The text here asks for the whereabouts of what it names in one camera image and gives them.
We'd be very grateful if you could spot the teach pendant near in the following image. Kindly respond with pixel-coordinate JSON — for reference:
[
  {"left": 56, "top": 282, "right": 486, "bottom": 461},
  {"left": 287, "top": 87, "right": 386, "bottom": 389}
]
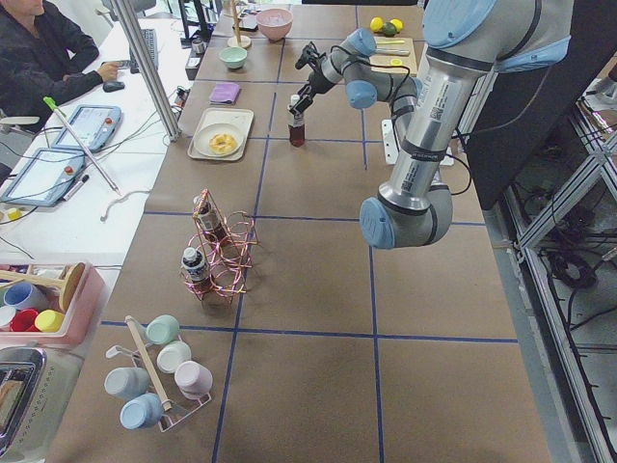
[{"left": 1, "top": 148, "right": 86, "bottom": 207}]

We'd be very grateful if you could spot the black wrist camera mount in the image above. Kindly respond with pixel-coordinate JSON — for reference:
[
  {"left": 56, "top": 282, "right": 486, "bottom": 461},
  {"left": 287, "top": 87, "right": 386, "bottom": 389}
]
[{"left": 295, "top": 41, "right": 326, "bottom": 70}]

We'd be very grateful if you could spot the metal rod pointer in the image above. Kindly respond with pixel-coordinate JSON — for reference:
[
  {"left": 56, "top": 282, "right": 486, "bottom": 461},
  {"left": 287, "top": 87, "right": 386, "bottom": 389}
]
[{"left": 42, "top": 96, "right": 121, "bottom": 195}]

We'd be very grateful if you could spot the black smartphone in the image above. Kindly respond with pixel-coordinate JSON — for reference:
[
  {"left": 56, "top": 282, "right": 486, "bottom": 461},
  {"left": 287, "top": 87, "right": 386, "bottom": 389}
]
[{"left": 101, "top": 60, "right": 130, "bottom": 70}]

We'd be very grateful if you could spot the pink bowl of ice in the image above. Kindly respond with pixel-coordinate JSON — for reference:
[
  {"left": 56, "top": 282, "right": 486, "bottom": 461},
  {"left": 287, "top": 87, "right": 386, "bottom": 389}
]
[{"left": 255, "top": 9, "right": 293, "bottom": 41}]

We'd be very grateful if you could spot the mint green bowl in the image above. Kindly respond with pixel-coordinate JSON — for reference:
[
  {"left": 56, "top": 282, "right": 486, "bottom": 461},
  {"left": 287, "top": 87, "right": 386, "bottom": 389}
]
[{"left": 219, "top": 47, "right": 248, "bottom": 70}]

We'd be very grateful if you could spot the light blue cup on rack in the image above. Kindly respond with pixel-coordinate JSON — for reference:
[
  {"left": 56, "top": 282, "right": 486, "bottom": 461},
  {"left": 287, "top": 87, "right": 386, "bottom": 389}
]
[{"left": 120, "top": 393, "right": 164, "bottom": 429}]

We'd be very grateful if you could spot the copper wire bottle rack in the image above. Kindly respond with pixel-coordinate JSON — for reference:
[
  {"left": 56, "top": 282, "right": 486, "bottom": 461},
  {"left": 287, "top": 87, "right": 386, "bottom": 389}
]
[{"left": 179, "top": 189, "right": 258, "bottom": 302}]

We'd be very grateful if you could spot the mint cup on rack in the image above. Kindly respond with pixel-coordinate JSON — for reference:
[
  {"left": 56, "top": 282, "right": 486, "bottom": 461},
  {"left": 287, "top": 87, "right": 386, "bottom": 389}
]
[{"left": 146, "top": 314, "right": 179, "bottom": 345}]

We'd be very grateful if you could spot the green lime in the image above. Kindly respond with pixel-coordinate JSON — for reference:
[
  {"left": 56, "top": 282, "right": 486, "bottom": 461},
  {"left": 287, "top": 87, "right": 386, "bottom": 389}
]
[{"left": 381, "top": 22, "right": 397, "bottom": 37}]

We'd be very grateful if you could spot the cream round plate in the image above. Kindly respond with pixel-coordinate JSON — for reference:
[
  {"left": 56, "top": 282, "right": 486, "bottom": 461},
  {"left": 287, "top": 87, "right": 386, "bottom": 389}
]
[{"left": 193, "top": 123, "right": 244, "bottom": 158}]

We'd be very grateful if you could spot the yellow lemon left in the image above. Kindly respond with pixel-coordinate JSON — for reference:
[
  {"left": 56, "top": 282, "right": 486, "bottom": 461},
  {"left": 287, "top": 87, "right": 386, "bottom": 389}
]
[{"left": 369, "top": 16, "right": 384, "bottom": 32}]

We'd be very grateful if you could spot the wire cup rack wooden handle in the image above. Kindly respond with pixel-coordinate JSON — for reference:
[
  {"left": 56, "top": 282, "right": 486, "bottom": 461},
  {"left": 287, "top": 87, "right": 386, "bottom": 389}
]
[{"left": 104, "top": 315, "right": 213, "bottom": 434}]

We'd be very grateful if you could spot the grey blue cup on rack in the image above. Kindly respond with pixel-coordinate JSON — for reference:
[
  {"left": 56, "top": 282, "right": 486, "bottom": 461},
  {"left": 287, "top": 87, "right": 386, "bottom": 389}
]
[{"left": 104, "top": 367, "right": 149, "bottom": 400}]

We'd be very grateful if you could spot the yellow lemon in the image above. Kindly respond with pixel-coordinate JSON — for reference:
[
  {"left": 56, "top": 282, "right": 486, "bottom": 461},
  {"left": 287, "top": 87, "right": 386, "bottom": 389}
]
[
  {"left": 369, "top": 16, "right": 384, "bottom": 32},
  {"left": 389, "top": 18, "right": 404, "bottom": 33}
]

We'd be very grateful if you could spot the teach pendant far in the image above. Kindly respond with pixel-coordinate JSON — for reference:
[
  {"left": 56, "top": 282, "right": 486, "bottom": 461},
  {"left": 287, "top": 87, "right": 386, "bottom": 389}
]
[{"left": 67, "top": 105, "right": 122, "bottom": 153}]

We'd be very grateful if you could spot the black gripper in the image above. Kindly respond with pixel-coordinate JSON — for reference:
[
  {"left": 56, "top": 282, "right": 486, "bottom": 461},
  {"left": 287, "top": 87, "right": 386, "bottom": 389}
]
[{"left": 290, "top": 65, "right": 337, "bottom": 115}]

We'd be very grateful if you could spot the teach pendant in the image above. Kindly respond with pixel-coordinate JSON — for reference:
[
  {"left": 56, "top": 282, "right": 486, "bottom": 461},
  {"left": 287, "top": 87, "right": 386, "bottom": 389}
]
[
  {"left": 1, "top": 148, "right": 86, "bottom": 207},
  {"left": 67, "top": 105, "right": 122, "bottom": 153}
]

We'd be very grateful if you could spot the aluminium frame post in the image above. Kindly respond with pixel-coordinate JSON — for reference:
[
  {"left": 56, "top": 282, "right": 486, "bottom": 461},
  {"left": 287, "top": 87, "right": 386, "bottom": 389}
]
[{"left": 111, "top": 0, "right": 181, "bottom": 142}]

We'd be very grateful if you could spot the white cup on rack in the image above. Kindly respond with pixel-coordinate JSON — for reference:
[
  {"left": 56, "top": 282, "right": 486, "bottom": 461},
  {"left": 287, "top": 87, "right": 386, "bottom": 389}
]
[{"left": 156, "top": 340, "right": 192, "bottom": 374}]

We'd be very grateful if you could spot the pink storage bin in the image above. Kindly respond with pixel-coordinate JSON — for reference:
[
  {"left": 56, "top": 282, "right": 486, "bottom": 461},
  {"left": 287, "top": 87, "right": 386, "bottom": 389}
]
[{"left": 1, "top": 262, "right": 105, "bottom": 347}]

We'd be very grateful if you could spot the purple folded cloth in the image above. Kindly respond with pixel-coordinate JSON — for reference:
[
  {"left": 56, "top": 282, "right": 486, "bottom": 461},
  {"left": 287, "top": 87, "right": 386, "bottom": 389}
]
[{"left": 209, "top": 82, "right": 241, "bottom": 105}]

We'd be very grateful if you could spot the wooden mug tree stand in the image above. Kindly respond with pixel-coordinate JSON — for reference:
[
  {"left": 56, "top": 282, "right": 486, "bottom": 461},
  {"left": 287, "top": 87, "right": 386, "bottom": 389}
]
[{"left": 228, "top": 0, "right": 252, "bottom": 49}]

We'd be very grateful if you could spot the tea bottle in rack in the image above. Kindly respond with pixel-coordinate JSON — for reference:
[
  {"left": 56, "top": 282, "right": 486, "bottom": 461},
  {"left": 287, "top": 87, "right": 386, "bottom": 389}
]
[
  {"left": 194, "top": 197, "right": 228, "bottom": 243},
  {"left": 181, "top": 247, "right": 212, "bottom": 292}
]

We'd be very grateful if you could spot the black braided camera cable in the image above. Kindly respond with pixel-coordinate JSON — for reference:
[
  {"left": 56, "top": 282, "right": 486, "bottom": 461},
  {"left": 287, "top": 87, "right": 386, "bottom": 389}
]
[{"left": 312, "top": 42, "right": 416, "bottom": 122}]

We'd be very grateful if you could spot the black keyboard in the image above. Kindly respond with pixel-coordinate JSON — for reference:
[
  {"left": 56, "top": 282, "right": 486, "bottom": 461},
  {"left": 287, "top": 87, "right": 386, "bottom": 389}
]
[{"left": 128, "top": 28, "right": 159, "bottom": 74}]

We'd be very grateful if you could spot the cream serving tray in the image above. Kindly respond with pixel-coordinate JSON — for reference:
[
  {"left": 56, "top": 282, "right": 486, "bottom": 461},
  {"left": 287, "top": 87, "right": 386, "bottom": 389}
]
[{"left": 187, "top": 108, "right": 254, "bottom": 162}]

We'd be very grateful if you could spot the pink cup on rack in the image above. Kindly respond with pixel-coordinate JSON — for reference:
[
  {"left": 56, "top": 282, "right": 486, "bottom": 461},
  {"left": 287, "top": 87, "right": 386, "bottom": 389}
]
[{"left": 174, "top": 361, "right": 213, "bottom": 400}]

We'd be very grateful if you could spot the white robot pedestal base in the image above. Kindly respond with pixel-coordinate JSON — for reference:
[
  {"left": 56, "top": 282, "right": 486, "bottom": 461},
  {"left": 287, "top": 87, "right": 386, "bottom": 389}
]
[{"left": 381, "top": 119, "right": 455, "bottom": 166}]

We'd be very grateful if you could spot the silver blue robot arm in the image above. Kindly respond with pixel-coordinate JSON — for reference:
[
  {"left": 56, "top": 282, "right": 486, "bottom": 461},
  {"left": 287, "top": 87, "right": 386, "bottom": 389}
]
[{"left": 289, "top": 1, "right": 574, "bottom": 249}]

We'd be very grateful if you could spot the black marker pen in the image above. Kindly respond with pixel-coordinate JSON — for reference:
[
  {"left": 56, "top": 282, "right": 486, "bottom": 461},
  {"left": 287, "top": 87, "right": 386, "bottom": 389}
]
[{"left": 62, "top": 175, "right": 90, "bottom": 202}]

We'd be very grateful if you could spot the black computer mouse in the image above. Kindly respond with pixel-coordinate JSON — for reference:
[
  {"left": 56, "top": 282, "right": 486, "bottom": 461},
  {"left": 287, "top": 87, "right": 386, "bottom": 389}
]
[{"left": 102, "top": 81, "right": 125, "bottom": 93}]

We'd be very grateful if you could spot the wooden cutting board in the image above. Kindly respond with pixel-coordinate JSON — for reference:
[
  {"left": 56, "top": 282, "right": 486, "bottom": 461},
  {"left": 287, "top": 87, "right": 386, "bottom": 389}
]
[{"left": 370, "top": 38, "right": 417, "bottom": 74}]

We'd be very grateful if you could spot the yellow lemon right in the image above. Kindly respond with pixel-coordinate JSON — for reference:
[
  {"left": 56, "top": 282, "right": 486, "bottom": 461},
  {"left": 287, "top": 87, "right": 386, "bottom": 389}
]
[{"left": 389, "top": 18, "right": 404, "bottom": 33}]

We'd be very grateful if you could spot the dark tea bottle white cap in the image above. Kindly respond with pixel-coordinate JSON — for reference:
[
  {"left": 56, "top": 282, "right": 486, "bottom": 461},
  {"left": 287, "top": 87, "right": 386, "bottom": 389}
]
[{"left": 287, "top": 95, "right": 305, "bottom": 148}]

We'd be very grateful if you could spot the glazed twisted donut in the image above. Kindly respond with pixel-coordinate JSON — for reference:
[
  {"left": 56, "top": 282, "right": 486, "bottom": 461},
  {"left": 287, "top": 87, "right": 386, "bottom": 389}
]
[{"left": 208, "top": 133, "right": 237, "bottom": 155}]

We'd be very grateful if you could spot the seated person dark jacket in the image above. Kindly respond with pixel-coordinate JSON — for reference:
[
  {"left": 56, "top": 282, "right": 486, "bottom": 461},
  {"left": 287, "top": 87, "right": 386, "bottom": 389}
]
[{"left": 1, "top": 1, "right": 119, "bottom": 132}]

